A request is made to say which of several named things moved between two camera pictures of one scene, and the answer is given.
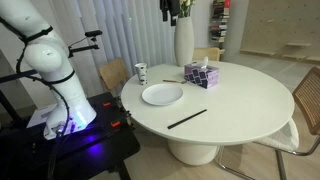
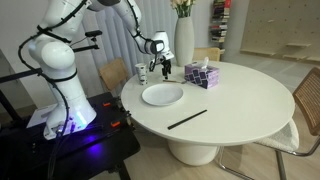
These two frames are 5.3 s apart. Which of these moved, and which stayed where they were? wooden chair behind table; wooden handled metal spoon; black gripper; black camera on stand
Moved: black gripper
Stayed: wooden handled metal spoon; black camera on stand; wooden chair behind table
